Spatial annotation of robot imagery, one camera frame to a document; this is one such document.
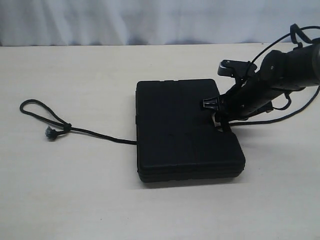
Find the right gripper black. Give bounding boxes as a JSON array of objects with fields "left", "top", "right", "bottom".
[{"left": 202, "top": 76, "right": 283, "bottom": 132}]

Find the black plastic carrying case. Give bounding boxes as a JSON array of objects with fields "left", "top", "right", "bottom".
[{"left": 135, "top": 79, "right": 246, "bottom": 183}]

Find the black braided rope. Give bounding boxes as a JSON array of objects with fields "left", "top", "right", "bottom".
[{"left": 19, "top": 98, "right": 320, "bottom": 146}]

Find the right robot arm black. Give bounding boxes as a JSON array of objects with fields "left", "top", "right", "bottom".
[{"left": 200, "top": 43, "right": 320, "bottom": 132}]

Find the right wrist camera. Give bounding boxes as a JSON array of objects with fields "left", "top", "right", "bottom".
[{"left": 217, "top": 59, "right": 257, "bottom": 78}]

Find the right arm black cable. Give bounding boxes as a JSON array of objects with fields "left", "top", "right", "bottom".
[{"left": 239, "top": 23, "right": 320, "bottom": 86}]

